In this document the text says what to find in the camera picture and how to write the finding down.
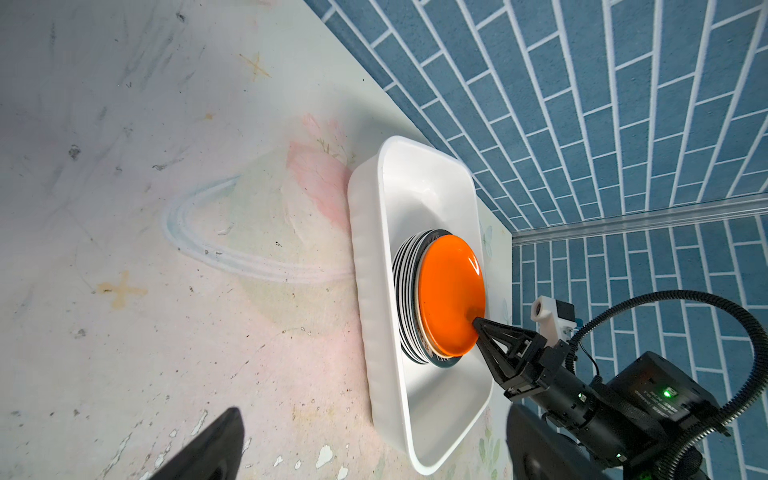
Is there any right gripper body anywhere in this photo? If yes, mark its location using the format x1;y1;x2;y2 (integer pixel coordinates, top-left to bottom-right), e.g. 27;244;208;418
503;338;666;465

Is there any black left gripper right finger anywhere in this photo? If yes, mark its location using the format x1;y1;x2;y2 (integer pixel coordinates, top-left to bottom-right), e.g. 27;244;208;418
506;404;608;480

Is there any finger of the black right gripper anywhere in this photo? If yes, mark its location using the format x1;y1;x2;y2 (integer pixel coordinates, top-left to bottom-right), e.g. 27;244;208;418
472;317;540;390

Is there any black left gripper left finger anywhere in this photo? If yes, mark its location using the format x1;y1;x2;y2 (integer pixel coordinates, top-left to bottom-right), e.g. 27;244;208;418
151;407;245;480

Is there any small green rim plate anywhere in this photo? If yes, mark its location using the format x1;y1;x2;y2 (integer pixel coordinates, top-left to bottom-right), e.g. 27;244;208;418
392;229;460;369

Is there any orange plate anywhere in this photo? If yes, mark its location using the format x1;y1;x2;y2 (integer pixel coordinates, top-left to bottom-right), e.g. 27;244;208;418
415;234;486;359

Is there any yellow floral plate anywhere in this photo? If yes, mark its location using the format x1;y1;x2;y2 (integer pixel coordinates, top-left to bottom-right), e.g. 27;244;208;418
404;230;433;365

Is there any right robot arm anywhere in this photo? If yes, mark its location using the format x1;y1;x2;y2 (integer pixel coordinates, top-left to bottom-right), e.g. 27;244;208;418
473;318;719;479

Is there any white plastic bin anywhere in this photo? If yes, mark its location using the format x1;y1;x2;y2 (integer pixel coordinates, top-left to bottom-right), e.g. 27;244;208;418
347;136;493;475

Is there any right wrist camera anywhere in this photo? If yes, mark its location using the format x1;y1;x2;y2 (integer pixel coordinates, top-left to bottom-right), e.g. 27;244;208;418
530;296;581;347

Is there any aluminium frame rail right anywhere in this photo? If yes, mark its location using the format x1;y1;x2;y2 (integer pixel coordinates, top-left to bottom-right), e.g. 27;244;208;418
512;192;767;246

